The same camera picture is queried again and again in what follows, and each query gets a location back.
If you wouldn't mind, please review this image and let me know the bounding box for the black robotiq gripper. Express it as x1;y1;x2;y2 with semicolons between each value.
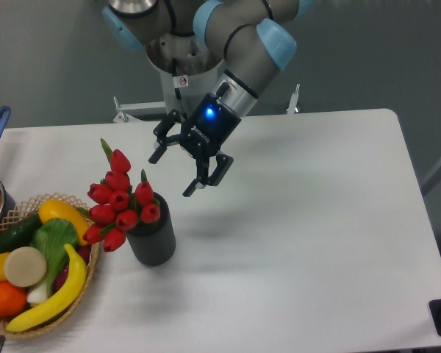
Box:
148;93;241;197

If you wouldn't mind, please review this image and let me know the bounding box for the red tulip bouquet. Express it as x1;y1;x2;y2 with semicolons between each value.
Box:
82;139;162;252

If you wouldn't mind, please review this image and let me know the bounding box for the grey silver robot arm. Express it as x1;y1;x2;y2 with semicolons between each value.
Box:
102;1;312;196

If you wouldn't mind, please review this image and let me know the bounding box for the dark grey ribbed vase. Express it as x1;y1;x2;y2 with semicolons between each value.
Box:
126;193;176;267

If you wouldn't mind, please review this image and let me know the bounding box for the dark red beet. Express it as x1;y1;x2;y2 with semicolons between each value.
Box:
54;246;91;292

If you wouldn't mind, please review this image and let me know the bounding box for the green bok choy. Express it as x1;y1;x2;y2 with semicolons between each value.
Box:
27;218;78;306

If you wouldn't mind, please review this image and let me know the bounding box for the woven wicker basket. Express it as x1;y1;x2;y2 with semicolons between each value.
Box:
0;193;101;340

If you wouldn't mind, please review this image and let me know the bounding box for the green cucumber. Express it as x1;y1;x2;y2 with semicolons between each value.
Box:
0;214;42;254

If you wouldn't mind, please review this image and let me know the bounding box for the beige round disc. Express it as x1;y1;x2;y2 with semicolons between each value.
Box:
4;246;47;288

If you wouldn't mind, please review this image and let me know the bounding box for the yellow banana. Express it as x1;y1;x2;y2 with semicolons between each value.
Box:
6;243;87;332

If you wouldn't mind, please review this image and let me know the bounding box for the orange fruit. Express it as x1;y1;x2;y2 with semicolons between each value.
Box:
0;282;27;317

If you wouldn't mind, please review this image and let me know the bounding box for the white metal base frame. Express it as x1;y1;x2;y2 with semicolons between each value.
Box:
112;83;302;124

